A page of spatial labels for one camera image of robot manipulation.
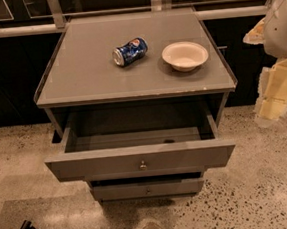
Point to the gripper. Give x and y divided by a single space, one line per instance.
281 35

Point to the grey top drawer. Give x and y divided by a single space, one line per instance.
139 139

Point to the grey drawer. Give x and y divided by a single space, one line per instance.
149 186
139 139

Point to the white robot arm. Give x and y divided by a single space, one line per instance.
271 32

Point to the grey drawer cabinet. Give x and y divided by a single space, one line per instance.
83 73

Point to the grey lower drawer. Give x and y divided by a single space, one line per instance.
149 186

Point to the blue soda can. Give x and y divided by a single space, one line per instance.
134 50

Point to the metal railing frame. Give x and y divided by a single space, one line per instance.
20 17

